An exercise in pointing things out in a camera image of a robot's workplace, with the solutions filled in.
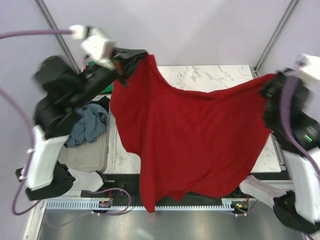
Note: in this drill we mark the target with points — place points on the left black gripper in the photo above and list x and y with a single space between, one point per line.
126 60

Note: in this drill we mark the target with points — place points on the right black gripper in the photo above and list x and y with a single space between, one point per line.
264 87

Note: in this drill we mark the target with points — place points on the dark red t shirt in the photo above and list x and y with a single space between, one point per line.
189 141

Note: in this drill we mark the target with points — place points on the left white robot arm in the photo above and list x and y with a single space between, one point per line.
55 115

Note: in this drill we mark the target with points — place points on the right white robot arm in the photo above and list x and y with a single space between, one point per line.
299 138

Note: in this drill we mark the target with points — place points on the black t shirt in bin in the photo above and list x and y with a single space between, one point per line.
104 102

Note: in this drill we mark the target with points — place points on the grey blue t shirt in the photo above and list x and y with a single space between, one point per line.
93 123

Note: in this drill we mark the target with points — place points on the grey plastic bin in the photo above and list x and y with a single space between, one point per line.
87 157

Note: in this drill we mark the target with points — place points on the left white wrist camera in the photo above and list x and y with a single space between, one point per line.
96 43

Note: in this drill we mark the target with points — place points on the right aluminium frame post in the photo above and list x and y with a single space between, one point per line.
275 35

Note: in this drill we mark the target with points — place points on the aluminium frame post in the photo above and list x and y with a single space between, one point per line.
275 35
59 38

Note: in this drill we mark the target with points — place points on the aluminium rail front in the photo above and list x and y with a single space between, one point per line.
272 176

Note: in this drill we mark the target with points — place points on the left aluminium frame post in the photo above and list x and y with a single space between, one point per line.
59 38

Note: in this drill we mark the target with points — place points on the white slotted cable duct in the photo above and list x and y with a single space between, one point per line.
98 205

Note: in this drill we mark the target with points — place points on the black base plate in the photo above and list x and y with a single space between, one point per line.
130 183

